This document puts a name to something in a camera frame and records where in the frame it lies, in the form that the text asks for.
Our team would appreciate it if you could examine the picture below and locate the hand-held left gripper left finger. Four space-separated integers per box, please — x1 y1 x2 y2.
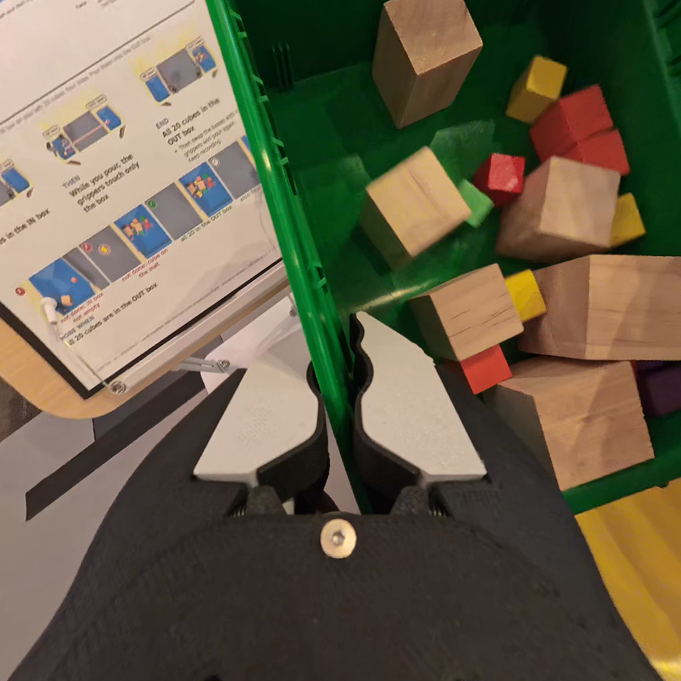
193 358 331 503

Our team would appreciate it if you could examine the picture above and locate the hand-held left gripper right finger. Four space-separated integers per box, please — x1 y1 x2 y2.
348 311 488 516

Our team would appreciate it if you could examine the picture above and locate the pile of wooden cubes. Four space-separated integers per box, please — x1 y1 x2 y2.
359 0 681 491

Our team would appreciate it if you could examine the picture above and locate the yellow plastic box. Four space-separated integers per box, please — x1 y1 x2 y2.
575 479 681 681

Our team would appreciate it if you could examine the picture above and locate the green plastic box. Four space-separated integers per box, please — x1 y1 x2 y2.
205 0 681 516

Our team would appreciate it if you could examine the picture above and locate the black tape strip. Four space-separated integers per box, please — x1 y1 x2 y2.
24 372 219 522

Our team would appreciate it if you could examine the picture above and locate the wooden instruction sign board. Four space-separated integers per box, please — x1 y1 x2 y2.
0 0 305 421

